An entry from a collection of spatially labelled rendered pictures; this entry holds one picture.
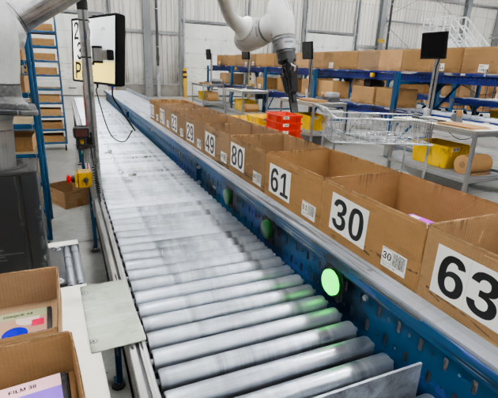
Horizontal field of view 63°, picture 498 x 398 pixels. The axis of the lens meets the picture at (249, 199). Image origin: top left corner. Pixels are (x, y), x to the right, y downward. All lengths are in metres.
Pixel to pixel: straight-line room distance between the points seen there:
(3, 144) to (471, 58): 6.17
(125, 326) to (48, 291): 0.25
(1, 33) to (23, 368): 0.75
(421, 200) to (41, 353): 1.07
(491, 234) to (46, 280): 1.10
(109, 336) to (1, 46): 0.73
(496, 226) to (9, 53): 1.23
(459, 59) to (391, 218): 5.86
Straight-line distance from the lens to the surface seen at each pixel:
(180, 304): 1.13
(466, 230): 1.03
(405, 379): 0.92
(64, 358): 0.93
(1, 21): 1.19
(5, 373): 0.94
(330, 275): 1.11
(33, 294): 1.19
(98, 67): 2.09
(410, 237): 0.97
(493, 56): 6.50
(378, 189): 1.35
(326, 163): 1.69
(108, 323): 1.08
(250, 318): 1.07
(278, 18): 1.72
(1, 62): 1.18
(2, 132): 1.22
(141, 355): 0.97
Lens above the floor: 1.35
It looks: 18 degrees down
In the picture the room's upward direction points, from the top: 2 degrees clockwise
